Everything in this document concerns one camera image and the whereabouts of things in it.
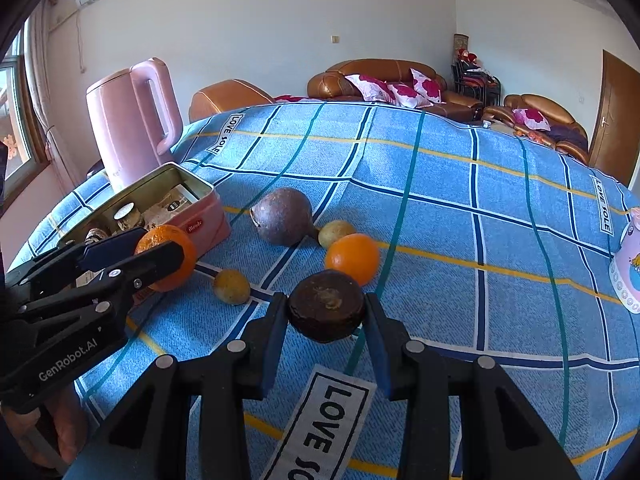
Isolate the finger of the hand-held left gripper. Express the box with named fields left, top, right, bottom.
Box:
left=20, top=241, right=186, bottom=321
left=7, top=227, right=147, bottom=286

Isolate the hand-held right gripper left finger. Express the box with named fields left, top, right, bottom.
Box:
left=102, top=292, right=290, bottom=480

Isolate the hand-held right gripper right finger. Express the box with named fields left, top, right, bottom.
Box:
left=362, top=292, right=581, bottom=480

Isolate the orange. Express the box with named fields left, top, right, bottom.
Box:
left=134, top=225, right=198, bottom=292
left=324, top=233, right=381, bottom=287

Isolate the white-topped dark chestnut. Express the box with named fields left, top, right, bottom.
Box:
left=114, top=202, right=143, bottom=233

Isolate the dark brown water chestnut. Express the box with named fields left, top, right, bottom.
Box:
left=286, top=270, right=367, bottom=343

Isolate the small yellowish fruit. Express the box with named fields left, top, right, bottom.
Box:
left=318, top=220, right=357, bottom=249
left=212, top=269, right=251, bottom=306

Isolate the pink tin box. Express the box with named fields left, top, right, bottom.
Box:
left=50, top=161, right=232, bottom=306

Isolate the large purple passion fruit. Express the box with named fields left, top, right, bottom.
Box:
left=250, top=187, right=314, bottom=247

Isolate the person's left hand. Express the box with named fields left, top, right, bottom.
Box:
left=2, top=387, right=90, bottom=476

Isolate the printed paper sheet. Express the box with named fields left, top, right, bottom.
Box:
left=145, top=182, right=201, bottom=226

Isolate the pink electric kettle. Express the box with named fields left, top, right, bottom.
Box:
left=86, top=57, right=183, bottom=193

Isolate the blue checked tablecloth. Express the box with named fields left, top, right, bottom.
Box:
left=7, top=100, right=640, bottom=480

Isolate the brown framed window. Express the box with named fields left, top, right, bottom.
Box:
left=0, top=30, right=51, bottom=181

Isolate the light sheer curtain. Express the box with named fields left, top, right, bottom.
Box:
left=25, top=0, right=73, bottom=191

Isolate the brown leather armchair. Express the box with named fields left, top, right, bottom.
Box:
left=482, top=93, right=590, bottom=166
left=188, top=79, right=275, bottom=123

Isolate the coffee table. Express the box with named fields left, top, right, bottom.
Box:
left=480, top=119, right=556, bottom=148

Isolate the pink cartoon cup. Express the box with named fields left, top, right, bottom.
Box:
left=608, top=206, right=640, bottom=315

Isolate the pile of colourful snacks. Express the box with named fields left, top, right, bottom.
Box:
left=515, top=127, right=553, bottom=146

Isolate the brown leather sofa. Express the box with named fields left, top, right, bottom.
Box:
left=306, top=58, right=483, bottom=123

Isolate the purple blanket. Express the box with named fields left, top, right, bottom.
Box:
left=547, top=125, right=588, bottom=153

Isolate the stack of dark chairs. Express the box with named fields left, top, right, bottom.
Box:
left=451, top=60, right=502, bottom=106

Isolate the brown wooden door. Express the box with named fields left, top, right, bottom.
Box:
left=587, top=49, right=635, bottom=186

